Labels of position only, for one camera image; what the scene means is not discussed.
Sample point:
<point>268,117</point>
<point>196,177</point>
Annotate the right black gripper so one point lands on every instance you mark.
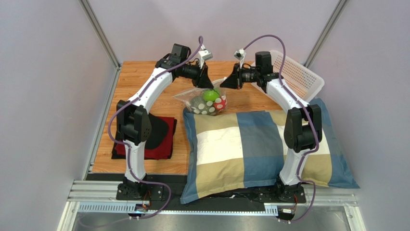
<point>238,75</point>

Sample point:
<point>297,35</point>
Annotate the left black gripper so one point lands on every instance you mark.
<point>202,80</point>

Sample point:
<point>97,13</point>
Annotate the bright green fake watermelon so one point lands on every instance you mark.
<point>210,95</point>

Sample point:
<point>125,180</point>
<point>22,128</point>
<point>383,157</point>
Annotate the clear zip top bag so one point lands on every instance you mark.
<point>186,95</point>

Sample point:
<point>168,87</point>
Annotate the red fake tomato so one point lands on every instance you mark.
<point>220,103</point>

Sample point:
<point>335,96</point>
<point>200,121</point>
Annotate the dark green fake melon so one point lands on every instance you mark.
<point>201,107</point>

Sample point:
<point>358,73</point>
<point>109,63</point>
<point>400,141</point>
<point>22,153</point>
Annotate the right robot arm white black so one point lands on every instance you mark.
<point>303,125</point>

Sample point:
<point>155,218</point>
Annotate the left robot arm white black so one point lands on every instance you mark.
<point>132,116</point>

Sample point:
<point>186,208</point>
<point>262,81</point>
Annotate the black baseball cap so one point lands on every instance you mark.
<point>159,131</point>

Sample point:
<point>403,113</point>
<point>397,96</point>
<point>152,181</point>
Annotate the plaid pillow blue beige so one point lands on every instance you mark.
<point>249,146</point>

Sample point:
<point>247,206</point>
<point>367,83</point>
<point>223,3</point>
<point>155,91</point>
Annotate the white plastic basket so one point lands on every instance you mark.
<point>305,83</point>

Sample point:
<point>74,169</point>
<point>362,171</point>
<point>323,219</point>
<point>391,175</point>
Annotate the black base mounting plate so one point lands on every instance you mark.
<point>189,193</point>

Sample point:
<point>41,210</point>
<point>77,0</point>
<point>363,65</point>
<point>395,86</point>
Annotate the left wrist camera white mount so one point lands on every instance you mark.
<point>203,56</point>

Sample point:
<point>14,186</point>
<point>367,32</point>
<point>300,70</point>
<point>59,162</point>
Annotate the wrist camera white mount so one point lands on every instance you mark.
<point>203,56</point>
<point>240,55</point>

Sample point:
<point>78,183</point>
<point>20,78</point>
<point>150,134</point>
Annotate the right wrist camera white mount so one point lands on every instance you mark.
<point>240,55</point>

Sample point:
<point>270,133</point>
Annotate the right vertical aluminium post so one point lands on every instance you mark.
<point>331,22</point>

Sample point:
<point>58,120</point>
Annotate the vertical aluminium post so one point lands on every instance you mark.
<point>92,17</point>
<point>331,22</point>

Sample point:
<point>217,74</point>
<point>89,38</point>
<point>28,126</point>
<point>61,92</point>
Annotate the left vertical aluminium post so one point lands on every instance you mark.
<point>92,17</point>

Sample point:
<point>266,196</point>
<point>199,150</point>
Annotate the aluminium frame rail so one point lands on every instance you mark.
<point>100,197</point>

